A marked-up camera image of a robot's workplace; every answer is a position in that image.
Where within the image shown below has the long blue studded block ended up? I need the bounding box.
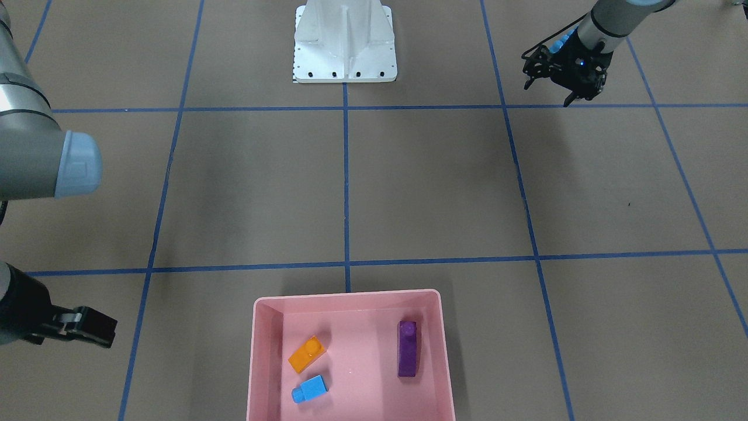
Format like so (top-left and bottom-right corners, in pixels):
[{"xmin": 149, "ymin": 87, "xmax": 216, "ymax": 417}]
[{"xmin": 549, "ymin": 31, "xmax": 573, "ymax": 55}]

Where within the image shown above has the small blue block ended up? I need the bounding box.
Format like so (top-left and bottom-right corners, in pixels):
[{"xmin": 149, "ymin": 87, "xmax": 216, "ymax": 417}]
[{"xmin": 291, "ymin": 375, "xmax": 328, "ymax": 405}]

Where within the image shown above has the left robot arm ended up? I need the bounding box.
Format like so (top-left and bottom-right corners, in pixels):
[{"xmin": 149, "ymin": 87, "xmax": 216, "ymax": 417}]
[{"xmin": 521, "ymin": 1, "xmax": 676, "ymax": 107}]

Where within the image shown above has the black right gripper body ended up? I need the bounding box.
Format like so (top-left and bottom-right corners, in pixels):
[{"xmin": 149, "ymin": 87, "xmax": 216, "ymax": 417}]
[{"xmin": 1, "ymin": 262, "xmax": 77, "ymax": 346}]

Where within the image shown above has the pink plastic box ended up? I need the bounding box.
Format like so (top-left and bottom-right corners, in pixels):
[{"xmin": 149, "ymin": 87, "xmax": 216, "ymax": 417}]
[{"xmin": 245, "ymin": 289, "xmax": 456, "ymax": 420}]

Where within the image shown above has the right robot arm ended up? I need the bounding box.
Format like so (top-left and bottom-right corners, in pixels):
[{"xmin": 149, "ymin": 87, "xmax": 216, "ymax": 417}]
[{"xmin": 1, "ymin": 8, "xmax": 117, "ymax": 348}]

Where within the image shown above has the orange block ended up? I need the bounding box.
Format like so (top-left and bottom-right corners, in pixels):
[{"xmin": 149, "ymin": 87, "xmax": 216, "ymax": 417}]
[{"xmin": 288, "ymin": 335, "xmax": 327, "ymax": 374}]

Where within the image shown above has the purple block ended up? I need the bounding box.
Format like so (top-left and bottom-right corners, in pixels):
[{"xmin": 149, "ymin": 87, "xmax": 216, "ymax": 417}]
[{"xmin": 397, "ymin": 320, "xmax": 419, "ymax": 378}]

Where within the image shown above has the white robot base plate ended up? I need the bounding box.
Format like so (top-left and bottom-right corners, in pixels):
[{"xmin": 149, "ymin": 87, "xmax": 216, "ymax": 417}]
[{"xmin": 292, "ymin": 1, "xmax": 398, "ymax": 84}]

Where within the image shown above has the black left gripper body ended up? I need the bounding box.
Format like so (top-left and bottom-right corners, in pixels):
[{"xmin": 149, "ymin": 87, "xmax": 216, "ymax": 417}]
[{"xmin": 550, "ymin": 30, "xmax": 612, "ymax": 99}]

